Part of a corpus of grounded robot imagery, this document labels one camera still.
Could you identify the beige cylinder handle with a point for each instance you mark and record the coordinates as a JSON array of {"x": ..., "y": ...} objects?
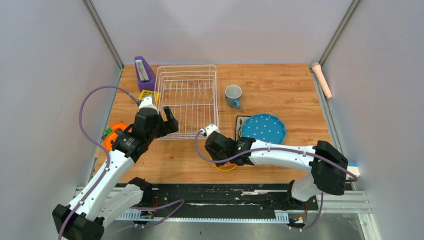
[{"x": 317, "y": 69}]

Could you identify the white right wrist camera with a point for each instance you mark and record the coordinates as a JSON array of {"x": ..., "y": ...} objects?
[{"x": 210, "y": 129}]

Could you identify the square floral plate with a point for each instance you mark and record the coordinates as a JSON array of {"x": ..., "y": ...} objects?
[{"x": 240, "y": 120}]

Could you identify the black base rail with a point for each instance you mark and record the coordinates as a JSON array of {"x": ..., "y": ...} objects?
[{"x": 251, "y": 203}]

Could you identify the teal floral mug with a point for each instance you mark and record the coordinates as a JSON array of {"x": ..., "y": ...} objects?
[{"x": 233, "y": 94}]

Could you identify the blue polka dot plate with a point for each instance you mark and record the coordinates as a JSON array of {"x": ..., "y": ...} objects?
[{"x": 264, "y": 127}]

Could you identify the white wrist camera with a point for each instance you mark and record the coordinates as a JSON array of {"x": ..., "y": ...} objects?
[
  {"x": 147, "y": 102},
  {"x": 210, "y": 129}
]

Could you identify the white wire dish rack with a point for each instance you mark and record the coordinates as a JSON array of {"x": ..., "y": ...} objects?
[{"x": 190, "y": 91}]

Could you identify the yellow green toy block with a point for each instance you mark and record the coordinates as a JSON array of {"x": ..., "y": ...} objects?
[{"x": 144, "y": 93}]

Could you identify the yellow ribbed bowl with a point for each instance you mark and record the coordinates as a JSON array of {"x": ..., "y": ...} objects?
[{"x": 225, "y": 167}]

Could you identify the purple metronome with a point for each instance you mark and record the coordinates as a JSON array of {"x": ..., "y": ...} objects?
[{"x": 146, "y": 78}]

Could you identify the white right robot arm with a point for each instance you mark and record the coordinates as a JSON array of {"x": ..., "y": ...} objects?
[{"x": 325, "y": 166}]

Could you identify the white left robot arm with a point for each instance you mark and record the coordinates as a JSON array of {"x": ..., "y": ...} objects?
[{"x": 88, "y": 215}]

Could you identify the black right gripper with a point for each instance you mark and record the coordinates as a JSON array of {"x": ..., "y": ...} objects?
[{"x": 212, "y": 153}]

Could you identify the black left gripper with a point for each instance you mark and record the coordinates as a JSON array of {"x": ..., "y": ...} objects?
[{"x": 169, "y": 126}]

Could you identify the white blue toy block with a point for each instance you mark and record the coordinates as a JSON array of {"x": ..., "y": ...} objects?
[{"x": 352, "y": 167}]

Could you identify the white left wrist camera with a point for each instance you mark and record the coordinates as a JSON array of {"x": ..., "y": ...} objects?
[{"x": 147, "y": 102}]

